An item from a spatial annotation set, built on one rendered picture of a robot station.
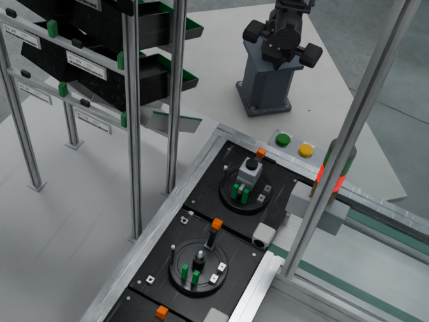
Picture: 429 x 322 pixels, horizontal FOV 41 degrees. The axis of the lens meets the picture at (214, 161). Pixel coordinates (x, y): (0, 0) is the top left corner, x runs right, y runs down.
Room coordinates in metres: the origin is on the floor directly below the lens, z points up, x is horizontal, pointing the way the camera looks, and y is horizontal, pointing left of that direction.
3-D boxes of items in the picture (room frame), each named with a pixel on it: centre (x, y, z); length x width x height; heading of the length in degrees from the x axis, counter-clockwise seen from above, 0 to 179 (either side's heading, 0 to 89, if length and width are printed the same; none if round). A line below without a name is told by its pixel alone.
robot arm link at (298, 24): (1.01, -0.12, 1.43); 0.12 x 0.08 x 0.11; 178
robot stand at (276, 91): (1.29, -0.12, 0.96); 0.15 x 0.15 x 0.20; 23
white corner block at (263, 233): (0.72, -0.15, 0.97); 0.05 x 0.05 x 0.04; 69
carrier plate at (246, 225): (0.84, -0.09, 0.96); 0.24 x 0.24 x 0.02; 69
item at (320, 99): (1.27, -0.08, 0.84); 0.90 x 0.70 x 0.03; 23
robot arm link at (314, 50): (1.05, -0.12, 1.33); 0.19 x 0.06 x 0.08; 69
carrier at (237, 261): (0.61, 0.00, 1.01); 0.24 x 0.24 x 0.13; 69
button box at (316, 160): (1.02, -0.25, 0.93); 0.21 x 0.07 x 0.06; 69
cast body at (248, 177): (0.83, -0.09, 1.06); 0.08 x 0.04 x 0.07; 159
